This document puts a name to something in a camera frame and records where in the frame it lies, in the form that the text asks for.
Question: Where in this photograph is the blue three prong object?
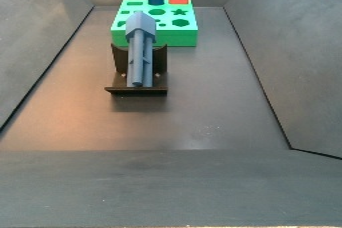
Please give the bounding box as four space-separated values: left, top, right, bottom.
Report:
126 11 156 87

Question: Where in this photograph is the black curved fixture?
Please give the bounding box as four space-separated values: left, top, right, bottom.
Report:
104 45 168 96

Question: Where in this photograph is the green shape sorter block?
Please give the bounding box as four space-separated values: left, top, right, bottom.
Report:
111 0 198 47

